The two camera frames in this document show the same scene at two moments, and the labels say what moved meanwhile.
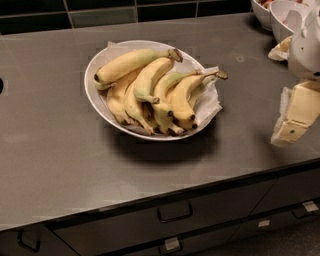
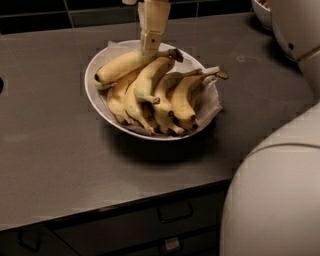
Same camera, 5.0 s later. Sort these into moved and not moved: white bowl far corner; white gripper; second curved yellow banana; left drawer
Moved: white gripper
Not moved: left drawer; white bowl far corner; second curved yellow banana
